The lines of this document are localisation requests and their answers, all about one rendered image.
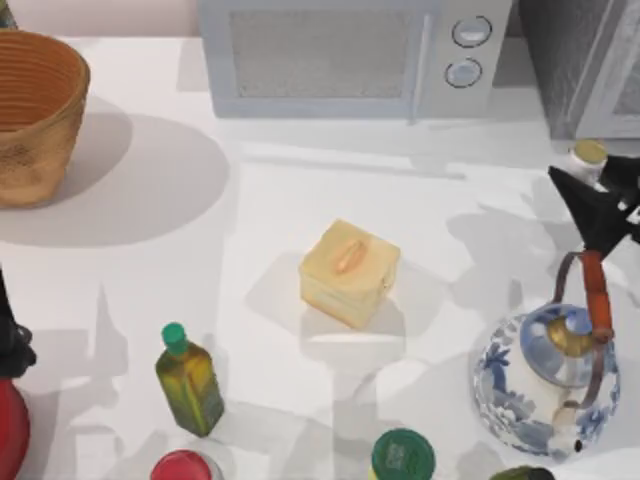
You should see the small jar with gold lid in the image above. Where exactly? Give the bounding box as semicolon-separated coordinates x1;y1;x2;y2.
569;139;610;185

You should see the grey cabinet with dark inside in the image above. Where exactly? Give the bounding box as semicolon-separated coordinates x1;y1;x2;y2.
517;0;640;142

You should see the pale microwave oven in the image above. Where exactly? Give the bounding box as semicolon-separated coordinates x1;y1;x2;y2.
197;0;514;125

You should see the round microwave knob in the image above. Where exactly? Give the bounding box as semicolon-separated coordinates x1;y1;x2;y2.
451;14;494;49
444;56;484;91

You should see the blue and white teapot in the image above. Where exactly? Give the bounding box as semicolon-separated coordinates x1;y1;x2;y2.
472;249;622;459

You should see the yellow bread loaf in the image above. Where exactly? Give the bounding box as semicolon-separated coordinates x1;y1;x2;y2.
298;218;403;331

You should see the dark green lidded jar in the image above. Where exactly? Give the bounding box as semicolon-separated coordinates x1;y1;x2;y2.
492;464;554;480

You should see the microwave door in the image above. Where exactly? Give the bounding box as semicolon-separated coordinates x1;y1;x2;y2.
198;0;432;121

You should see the green lidded bottle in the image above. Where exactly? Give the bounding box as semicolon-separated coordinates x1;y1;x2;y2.
369;428;438;480

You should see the green oil bottle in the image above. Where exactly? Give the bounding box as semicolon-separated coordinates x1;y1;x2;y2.
154;322;226;439

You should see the red lidded can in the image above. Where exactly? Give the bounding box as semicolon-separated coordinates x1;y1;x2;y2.
149;448;224;480

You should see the woven wicker basket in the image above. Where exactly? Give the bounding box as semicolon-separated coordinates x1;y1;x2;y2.
0;30;92;210

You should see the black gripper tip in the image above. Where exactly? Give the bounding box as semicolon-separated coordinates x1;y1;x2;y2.
0;269;38;381

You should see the red round container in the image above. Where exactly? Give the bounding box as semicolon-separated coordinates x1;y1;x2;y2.
0;377;33;480

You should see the microwave door handle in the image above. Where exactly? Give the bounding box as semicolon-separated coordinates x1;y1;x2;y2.
408;13;432;125

